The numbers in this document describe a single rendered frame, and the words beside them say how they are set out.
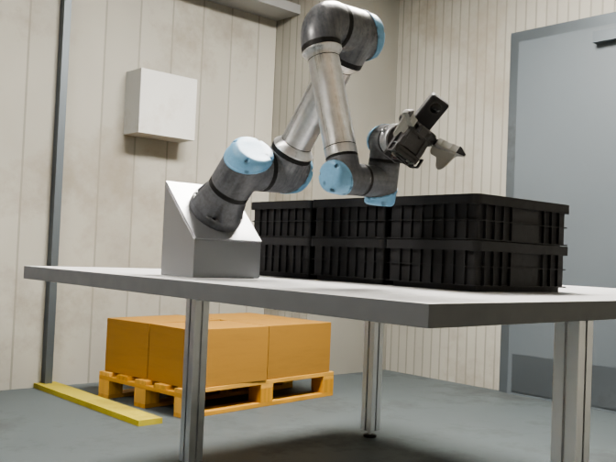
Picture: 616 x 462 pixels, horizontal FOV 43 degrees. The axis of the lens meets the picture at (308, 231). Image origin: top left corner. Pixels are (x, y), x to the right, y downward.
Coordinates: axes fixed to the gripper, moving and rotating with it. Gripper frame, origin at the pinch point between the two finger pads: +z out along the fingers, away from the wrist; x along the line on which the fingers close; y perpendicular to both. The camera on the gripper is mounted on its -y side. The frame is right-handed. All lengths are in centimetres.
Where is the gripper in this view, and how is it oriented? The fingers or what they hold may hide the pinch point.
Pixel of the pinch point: (439, 130)
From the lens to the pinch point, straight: 161.8
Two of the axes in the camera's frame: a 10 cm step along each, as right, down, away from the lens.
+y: -5.6, 8.3, -0.4
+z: 2.2, 1.1, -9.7
